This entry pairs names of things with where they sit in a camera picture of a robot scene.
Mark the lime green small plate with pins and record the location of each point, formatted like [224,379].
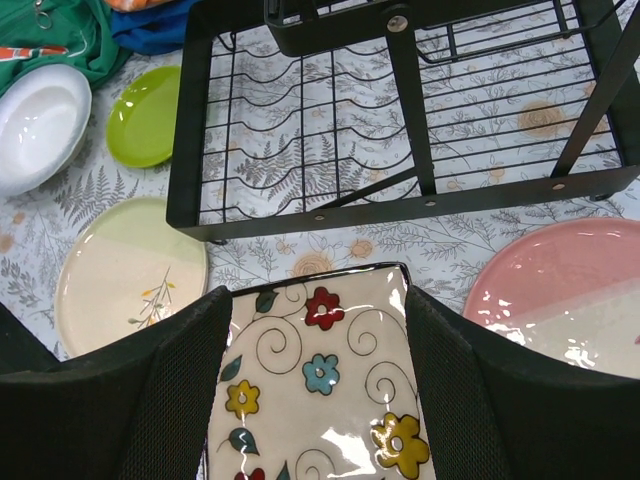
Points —
[140,128]

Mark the white scalloped plate back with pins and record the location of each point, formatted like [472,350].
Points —
[44,116]

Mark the floral patterned table mat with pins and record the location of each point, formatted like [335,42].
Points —
[444,253]

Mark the blue cloth bottom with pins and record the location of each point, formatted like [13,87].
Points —
[152,31]

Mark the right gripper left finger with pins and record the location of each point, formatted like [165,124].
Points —
[137,408]

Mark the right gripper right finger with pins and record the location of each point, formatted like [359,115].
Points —
[494,409]

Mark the green jacket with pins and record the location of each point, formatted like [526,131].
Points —
[73,33]

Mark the cream and green round plate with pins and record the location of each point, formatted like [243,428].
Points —
[127,271]

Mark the square floral plate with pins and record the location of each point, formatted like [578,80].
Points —
[317,382]

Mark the black wire dish rack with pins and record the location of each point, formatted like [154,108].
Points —
[305,115]

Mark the pink and cream round plate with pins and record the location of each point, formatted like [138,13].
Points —
[569,291]

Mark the orange patterned cloth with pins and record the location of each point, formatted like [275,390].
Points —
[126,6]

